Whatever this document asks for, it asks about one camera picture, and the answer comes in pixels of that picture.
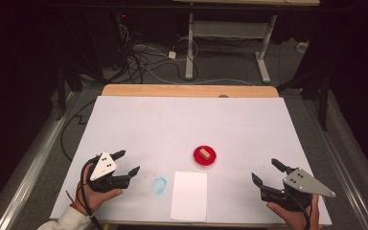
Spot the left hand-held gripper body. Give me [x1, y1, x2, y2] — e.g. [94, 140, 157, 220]
[86, 151, 130, 194]

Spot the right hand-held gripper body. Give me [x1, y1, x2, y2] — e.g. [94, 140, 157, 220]
[260, 168, 336, 213]

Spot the person's left hand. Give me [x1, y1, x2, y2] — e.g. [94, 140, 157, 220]
[75, 164, 124, 216]

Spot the person's right hand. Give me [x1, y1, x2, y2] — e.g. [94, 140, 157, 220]
[266, 195, 320, 230]

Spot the white paper sheet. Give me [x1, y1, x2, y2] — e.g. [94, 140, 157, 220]
[170, 171, 208, 222]

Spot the round red ink pad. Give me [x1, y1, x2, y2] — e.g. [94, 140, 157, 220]
[193, 145, 218, 169]

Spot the black metal stand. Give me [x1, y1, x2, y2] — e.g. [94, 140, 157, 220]
[277, 68, 331, 132]
[55, 61, 84, 122]

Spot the wooden table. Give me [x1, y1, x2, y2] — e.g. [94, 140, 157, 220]
[101, 83, 280, 99]

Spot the small white box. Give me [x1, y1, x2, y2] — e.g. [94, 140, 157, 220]
[296, 41, 310, 55]

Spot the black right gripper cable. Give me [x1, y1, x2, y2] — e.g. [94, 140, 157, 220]
[286, 191, 312, 230]

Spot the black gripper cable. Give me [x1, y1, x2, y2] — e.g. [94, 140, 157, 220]
[80, 155, 105, 230]
[286, 191, 312, 230]

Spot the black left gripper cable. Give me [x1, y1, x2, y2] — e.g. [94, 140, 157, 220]
[80, 155, 105, 230]

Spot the aluminium rail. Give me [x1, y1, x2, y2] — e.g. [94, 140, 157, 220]
[0, 91, 80, 230]
[302, 99, 368, 230]

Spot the red wrist cord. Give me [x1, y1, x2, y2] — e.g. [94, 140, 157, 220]
[65, 190, 79, 209]

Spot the thin black floor cable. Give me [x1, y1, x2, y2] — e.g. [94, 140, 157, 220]
[59, 99, 98, 162]

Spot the white floor cable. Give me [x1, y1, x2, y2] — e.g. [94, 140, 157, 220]
[133, 44, 257, 87]

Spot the tangle of black floor cables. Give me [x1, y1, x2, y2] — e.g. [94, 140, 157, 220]
[116, 22, 200, 84]

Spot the white metal desk frame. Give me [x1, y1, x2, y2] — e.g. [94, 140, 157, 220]
[172, 0, 321, 84]

